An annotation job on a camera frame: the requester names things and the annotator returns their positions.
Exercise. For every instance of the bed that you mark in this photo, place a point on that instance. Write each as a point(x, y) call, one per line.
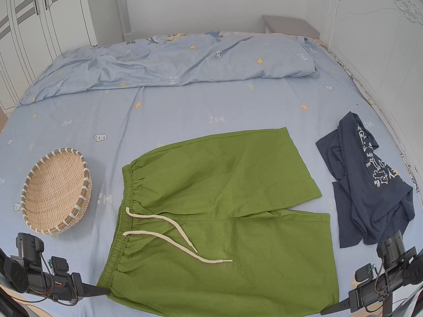
point(231, 111)

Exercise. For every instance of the green shorts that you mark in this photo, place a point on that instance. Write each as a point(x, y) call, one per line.
point(214, 177)

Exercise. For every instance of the grey bedside table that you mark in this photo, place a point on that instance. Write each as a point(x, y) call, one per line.
point(287, 23)

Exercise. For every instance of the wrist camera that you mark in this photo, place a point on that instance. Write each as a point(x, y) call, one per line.
point(59, 265)
point(365, 272)

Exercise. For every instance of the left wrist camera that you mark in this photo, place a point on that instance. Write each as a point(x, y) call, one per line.
point(59, 265)

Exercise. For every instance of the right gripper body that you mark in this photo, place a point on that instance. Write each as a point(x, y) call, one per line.
point(368, 296)

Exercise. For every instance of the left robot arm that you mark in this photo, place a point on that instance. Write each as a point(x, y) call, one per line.
point(28, 246)

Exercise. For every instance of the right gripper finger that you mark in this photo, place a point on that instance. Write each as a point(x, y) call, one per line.
point(340, 309)

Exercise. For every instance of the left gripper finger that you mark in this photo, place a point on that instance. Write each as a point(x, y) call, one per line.
point(94, 290)

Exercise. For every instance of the white wardrobe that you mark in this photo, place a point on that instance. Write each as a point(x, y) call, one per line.
point(66, 12)

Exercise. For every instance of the round woven basket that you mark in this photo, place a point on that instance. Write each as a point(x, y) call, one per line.
point(56, 190)

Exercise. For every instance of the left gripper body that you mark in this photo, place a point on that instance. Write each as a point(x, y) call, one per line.
point(64, 287)

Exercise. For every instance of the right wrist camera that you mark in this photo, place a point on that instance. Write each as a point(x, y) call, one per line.
point(365, 272)

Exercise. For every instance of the pale blue quilt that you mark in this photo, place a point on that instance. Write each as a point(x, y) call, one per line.
point(165, 64)

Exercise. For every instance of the dark blue printed T-shirt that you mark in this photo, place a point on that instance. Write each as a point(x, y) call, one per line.
point(350, 163)

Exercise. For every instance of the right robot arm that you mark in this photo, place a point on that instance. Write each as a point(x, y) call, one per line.
point(393, 246)

